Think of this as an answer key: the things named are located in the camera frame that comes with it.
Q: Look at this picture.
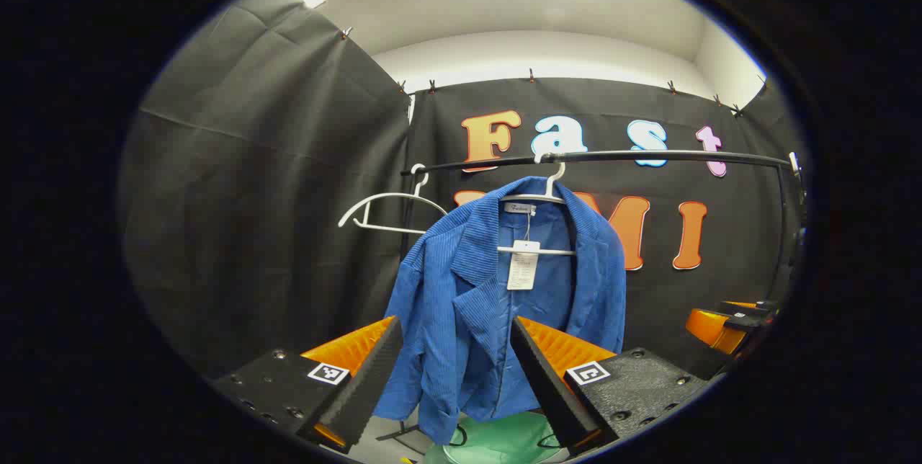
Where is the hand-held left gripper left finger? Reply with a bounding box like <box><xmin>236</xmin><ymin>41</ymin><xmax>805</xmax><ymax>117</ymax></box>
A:
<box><xmin>209</xmin><ymin>316</ymin><xmax>405</xmax><ymax>455</ymax></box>

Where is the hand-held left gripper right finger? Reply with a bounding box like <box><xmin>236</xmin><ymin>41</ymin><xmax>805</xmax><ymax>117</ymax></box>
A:
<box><xmin>509</xmin><ymin>316</ymin><xmax>711</xmax><ymax>455</ymax></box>

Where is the green laundry hamper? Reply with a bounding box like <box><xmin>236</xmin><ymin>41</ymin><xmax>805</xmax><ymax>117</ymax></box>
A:
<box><xmin>421</xmin><ymin>410</ymin><xmax>571</xmax><ymax>464</ymax></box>

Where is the blue corduroy jacket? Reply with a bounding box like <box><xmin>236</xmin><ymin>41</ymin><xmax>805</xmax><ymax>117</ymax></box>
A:
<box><xmin>373</xmin><ymin>176</ymin><xmax>627</xmax><ymax>446</ymax></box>

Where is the white clothes hanger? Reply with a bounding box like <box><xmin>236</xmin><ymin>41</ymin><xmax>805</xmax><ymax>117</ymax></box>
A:
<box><xmin>338</xmin><ymin>163</ymin><xmax>449</xmax><ymax>236</ymax></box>
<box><xmin>497</xmin><ymin>153</ymin><xmax>578</xmax><ymax>257</ymax></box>

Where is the black clothes rack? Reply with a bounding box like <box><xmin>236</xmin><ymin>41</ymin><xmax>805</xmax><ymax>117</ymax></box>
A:
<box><xmin>375</xmin><ymin>149</ymin><xmax>805</xmax><ymax>452</ymax></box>

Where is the white paper hang tag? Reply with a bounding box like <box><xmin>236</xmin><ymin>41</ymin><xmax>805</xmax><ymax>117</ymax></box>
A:
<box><xmin>506</xmin><ymin>239</ymin><xmax>541</xmax><ymax>291</ymax></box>

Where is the black backdrop cloth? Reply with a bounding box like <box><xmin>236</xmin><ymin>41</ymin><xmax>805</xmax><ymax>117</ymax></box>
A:
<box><xmin>119</xmin><ymin>0</ymin><xmax>809</xmax><ymax>380</ymax></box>

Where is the row of small backdrop clips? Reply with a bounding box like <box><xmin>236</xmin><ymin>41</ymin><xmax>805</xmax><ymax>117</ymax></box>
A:
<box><xmin>341</xmin><ymin>26</ymin><xmax>744</xmax><ymax>117</ymax></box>

